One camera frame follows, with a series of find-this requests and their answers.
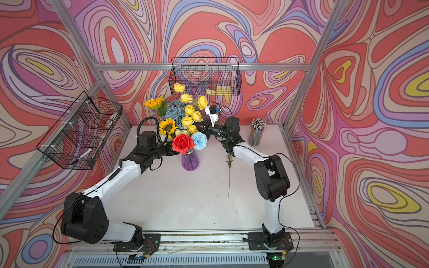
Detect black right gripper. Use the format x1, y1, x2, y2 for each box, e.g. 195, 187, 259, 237
191, 119, 230, 140

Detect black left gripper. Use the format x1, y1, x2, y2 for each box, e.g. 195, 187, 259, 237
149, 141, 184, 161

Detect yellow rose spray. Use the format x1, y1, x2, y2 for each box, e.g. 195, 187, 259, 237
173, 83, 209, 136

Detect yellow sunflower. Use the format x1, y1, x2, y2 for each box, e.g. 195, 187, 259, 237
144, 97, 168, 117
159, 118, 178, 137

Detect purple glass vase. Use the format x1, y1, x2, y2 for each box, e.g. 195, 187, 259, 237
182, 149, 200, 171

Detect small yellow flower stem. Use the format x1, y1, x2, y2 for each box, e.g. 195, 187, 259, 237
226, 153, 233, 201

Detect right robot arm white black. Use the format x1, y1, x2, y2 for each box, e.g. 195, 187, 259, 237
196, 117, 294, 251

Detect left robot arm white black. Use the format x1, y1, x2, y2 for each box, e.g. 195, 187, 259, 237
55, 122, 176, 251

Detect light blue carnation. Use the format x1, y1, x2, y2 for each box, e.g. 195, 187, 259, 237
191, 132, 207, 150

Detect red rose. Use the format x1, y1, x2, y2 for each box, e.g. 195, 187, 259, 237
172, 134, 195, 155

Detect blue hydrangea bouquet with leaves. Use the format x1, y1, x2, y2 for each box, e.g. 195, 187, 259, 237
163, 99, 186, 130

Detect yellow sticky notes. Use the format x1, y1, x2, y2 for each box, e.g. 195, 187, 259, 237
206, 86, 232, 96

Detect white marker in basket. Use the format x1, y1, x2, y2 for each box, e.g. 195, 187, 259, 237
71, 148, 93, 165

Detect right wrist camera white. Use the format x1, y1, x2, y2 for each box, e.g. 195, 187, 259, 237
204, 105, 221, 127

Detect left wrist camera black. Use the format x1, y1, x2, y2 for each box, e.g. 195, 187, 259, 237
137, 131, 158, 150

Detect back black wire basket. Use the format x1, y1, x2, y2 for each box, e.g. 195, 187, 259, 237
169, 56, 242, 97

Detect black wire basket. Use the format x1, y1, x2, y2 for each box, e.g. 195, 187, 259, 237
169, 56, 242, 97
36, 92, 123, 170

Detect left black wire basket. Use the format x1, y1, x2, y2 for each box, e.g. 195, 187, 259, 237
36, 92, 123, 170

